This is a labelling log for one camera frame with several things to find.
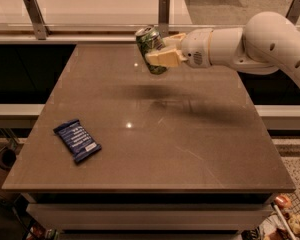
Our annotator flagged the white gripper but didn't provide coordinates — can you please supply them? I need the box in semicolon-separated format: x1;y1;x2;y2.
145;28;213;68

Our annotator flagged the green soda can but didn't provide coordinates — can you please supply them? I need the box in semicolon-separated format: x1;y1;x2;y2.
135;25;167;75

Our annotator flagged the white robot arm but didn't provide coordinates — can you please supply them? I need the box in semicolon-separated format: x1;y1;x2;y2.
145;12;300;89

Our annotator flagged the blue snack bar wrapper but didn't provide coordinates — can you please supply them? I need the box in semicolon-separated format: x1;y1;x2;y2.
53;119;102;163

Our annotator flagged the white drawer under table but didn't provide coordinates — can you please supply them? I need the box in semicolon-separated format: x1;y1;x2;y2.
27;204;272;231

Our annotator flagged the dark round bin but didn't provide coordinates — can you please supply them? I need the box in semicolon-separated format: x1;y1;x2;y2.
0;149;16;171

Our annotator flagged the middle metal railing bracket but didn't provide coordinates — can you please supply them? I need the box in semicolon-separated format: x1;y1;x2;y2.
158;0;170;37

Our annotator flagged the metal railing bracket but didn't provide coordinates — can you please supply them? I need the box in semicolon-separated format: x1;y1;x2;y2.
158;0;170;37
286;0;300;24
23;0;49;40

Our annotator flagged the right metal railing bracket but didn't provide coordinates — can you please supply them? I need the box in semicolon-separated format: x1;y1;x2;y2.
286;0;300;24

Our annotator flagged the left metal railing bracket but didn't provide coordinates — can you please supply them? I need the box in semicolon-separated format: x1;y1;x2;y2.
23;0;49;40

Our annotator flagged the wire basket with snacks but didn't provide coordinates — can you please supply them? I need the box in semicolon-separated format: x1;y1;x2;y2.
252;193;300;240

